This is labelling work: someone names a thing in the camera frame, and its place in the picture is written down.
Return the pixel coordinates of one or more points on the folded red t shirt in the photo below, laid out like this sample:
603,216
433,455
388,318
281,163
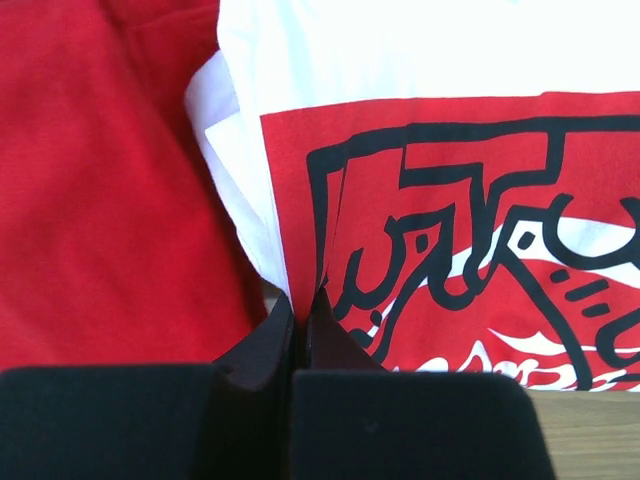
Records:
115,248

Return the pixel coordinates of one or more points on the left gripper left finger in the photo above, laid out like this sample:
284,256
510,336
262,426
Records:
218,420

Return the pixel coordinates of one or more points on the white t shirt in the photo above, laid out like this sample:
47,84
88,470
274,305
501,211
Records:
461,178

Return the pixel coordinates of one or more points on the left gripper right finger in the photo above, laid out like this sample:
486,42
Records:
352,419

